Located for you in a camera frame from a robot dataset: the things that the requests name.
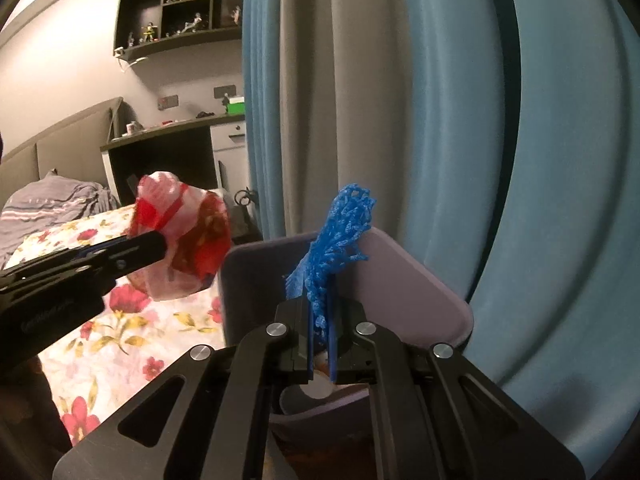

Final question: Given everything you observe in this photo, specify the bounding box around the dark wall shelf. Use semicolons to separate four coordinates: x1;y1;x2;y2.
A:
114;0;246;63

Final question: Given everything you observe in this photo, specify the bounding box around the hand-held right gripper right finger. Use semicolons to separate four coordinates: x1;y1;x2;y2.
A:
327;302;586;480

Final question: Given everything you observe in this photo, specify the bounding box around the blue curtain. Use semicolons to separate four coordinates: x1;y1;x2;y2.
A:
370;0;640;461
242;0;288;238

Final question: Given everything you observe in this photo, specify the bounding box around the purple plastic bin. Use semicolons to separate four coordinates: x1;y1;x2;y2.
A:
220;226;473;428

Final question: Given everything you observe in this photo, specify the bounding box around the red and white plastic bag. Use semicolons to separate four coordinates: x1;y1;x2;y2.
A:
126;171;233;302

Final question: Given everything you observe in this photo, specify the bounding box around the grey curtain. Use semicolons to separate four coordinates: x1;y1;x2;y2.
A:
277;0;408;238

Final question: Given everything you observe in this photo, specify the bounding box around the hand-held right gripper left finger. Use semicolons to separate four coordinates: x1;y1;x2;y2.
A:
52;300;316;480

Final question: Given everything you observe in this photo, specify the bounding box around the group of small figurines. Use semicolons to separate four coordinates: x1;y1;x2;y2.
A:
125;0;243;46

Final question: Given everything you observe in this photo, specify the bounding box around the white drawer cabinet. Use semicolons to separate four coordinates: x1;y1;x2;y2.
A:
210;121;250;196

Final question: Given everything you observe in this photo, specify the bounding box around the orange fruit print paper cup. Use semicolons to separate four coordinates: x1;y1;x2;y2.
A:
302;365;336;401

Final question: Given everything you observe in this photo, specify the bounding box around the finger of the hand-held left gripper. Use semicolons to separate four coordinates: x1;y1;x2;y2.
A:
70;230;168;281

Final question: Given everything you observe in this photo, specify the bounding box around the dark top desk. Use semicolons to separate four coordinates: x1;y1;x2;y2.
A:
100;112;248;206

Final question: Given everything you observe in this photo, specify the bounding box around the grey padded headboard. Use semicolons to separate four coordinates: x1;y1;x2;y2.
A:
0;97;125;201

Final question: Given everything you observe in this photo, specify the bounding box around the grey striped blanket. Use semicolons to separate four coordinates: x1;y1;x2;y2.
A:
0;170;121;256

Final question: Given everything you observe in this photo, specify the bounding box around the floral tablecloth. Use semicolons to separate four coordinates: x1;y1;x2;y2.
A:
0;200;231;448

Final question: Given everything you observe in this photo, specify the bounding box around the blue foam net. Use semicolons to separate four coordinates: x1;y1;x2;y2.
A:
285;183;377;348

